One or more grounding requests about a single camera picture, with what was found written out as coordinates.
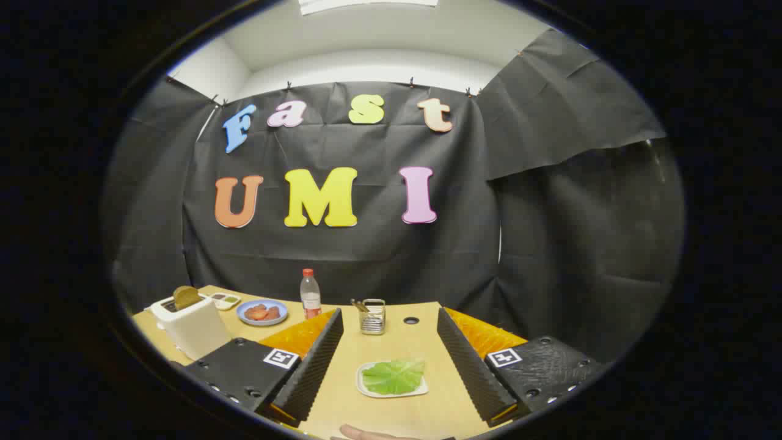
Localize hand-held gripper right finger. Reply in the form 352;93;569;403
437;307;605;428

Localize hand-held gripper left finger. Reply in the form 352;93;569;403
183;307;344;428

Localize green lettuce leaf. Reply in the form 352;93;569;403
362;359;426;395

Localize brown bread slice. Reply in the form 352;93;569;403
173;285;205;310

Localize small white square plate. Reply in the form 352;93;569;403
356;359;429;399

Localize clear water bottle red cap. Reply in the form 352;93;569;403
299;268;322;320

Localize blue round plate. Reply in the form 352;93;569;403
236;299;289;326

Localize black backdrop cloth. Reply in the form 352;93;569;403
101;27;685;367

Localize white toaster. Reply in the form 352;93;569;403
150;293;233;361

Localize ceiling light panel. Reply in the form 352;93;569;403
298;0;439;16

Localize metal wire cutlery holder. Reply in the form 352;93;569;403
359;299;386;336

